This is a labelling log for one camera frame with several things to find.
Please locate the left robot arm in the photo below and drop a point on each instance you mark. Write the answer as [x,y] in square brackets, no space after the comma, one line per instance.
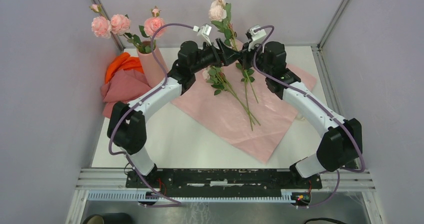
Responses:
[127,126]

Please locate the pink rose stems bunch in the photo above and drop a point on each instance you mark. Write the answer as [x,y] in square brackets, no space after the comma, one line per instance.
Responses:
[216,78]

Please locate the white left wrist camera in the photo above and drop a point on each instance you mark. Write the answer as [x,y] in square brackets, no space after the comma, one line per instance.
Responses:
[203,32]

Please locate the pink cloth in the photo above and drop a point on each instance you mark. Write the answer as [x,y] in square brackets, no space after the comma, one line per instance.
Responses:
[124,86]

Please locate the black round object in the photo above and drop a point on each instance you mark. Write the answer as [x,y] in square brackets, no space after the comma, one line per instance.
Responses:
[109,218]

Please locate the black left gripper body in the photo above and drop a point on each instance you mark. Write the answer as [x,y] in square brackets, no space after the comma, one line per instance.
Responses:
[206,57]

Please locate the pink cylindrical vase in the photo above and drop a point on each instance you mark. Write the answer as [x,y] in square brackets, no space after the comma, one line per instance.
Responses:
[152,71]

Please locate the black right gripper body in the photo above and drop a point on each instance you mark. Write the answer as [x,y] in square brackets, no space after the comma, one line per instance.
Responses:
[248,56]

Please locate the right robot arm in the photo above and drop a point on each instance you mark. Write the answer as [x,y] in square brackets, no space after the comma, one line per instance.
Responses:
[341,139]

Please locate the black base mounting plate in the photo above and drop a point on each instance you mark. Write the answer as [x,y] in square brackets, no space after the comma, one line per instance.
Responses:
[228,183]

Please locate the orange cloth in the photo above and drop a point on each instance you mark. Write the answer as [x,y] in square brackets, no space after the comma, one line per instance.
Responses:
[125,62]

